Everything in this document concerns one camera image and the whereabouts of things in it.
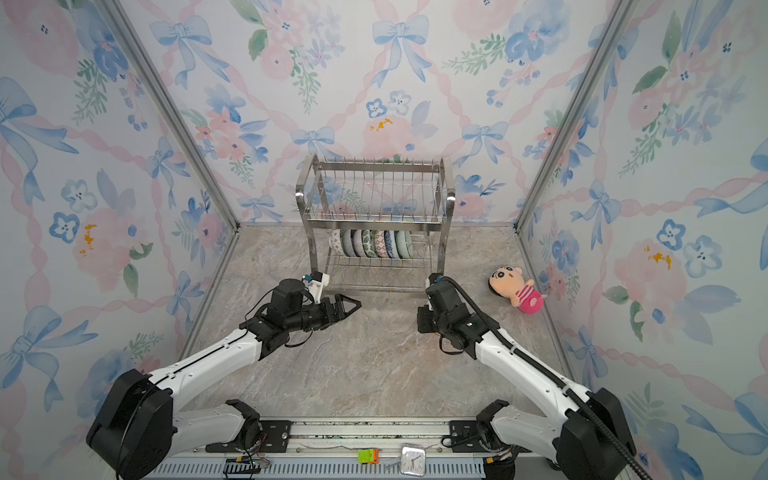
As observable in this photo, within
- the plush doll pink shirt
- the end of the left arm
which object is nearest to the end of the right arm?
the end of the left arm

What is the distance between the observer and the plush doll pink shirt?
0.94 metres

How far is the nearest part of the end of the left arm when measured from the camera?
2.03 ft

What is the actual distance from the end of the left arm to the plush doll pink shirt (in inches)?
20.1
